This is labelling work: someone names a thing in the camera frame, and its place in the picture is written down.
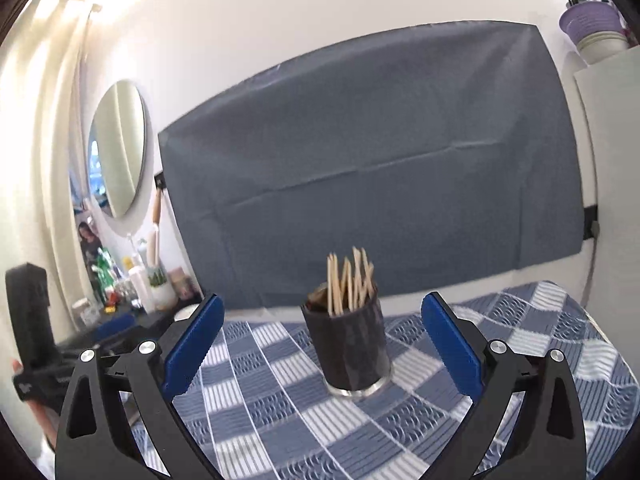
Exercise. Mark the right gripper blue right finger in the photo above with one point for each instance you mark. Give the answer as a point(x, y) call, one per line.
point(548, 439)

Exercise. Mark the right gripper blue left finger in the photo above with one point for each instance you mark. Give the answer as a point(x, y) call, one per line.
point(94, 436)

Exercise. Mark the black metal utensil cup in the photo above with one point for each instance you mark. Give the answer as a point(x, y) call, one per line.
point(351, 347)

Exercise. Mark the wooden chopstick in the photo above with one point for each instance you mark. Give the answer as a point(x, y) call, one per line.
point(346, 286)
point(335, 293)
point(357, 279)

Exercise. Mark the left hand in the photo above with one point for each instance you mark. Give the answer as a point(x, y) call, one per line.
point(49, 428)

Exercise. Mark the black side shelf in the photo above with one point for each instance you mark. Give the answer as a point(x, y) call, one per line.
point(120, 332)

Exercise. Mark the white bottle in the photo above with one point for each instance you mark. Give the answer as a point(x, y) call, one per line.
point(140, 279)

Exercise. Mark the small potted plant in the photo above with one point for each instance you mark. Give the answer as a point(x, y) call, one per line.
point(163, 293)

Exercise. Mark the beige mug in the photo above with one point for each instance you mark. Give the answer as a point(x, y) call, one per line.
point(185, 313)

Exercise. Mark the blue patterned tablecloth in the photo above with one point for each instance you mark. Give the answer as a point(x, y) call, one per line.
point(259, 406)

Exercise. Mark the copper lidded jar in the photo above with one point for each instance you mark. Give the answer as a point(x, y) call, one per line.
point(183, 284)

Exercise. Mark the wooden rolling pin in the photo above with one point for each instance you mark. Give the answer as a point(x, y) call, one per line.
point(153, 249)

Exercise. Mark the white cabinet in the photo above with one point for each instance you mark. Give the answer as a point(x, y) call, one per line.
point(610, 94)

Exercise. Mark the cream bowl stack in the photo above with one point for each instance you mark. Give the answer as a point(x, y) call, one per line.
point(599, 46)

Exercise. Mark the purple bowl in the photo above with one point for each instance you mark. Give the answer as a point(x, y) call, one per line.
point(587, 18)

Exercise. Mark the round wall mirror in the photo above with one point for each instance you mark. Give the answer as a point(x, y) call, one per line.
point(116, 148)

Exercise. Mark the grey wall cloth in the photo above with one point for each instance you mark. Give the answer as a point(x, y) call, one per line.
point(445, 151)

